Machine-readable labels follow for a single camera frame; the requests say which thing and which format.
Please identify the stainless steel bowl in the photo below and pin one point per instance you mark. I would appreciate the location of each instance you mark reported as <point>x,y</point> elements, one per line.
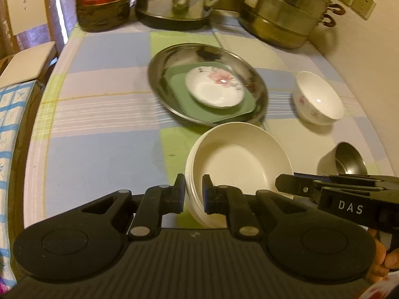
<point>346,158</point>

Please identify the brown wooden chair part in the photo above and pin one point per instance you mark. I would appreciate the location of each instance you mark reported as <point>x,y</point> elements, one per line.
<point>4,65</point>

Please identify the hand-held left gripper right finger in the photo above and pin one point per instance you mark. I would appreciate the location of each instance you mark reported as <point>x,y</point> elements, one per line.
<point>206,194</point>

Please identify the stainless steel steamer pot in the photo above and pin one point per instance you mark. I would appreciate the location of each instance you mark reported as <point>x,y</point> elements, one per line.
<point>280,15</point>

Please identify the person's right hand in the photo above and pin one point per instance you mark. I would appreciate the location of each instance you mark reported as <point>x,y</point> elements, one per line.
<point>378,263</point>

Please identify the white wooden chair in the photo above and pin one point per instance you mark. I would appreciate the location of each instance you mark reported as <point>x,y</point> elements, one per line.
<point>25,65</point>

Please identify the cream plastic bowl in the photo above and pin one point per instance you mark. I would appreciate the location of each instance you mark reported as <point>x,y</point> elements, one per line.
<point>240,162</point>

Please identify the cooking oil bottle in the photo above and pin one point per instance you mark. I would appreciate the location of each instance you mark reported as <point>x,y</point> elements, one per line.
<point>103,3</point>

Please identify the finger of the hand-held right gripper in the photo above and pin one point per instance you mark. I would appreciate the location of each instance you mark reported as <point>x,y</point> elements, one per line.
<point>290,185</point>
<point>314,177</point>

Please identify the blue checked white cloth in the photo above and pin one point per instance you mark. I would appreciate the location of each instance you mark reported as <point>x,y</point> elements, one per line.
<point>12,115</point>

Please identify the white ceramic bowl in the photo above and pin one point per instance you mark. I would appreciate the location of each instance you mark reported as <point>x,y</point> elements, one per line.
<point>311,99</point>

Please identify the stainless steel kettle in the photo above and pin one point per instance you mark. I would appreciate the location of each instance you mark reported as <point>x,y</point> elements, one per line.
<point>168,3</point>

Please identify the pale curtain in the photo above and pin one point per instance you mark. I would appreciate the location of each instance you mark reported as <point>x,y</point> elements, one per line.
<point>53,12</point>

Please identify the small floral ceramic dish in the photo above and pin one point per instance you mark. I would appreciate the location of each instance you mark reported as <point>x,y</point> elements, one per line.
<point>212,90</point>

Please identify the checked pastel tablecloth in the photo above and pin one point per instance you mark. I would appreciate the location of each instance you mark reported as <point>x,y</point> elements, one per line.
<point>93,130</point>

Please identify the green square plate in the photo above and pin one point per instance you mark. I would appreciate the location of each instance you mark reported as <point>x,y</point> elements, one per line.
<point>180,99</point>

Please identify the stainless steel plate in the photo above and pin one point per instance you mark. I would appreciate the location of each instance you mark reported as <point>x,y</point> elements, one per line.
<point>162,68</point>

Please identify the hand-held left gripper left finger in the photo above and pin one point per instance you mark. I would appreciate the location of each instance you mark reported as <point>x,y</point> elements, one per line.
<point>179,194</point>

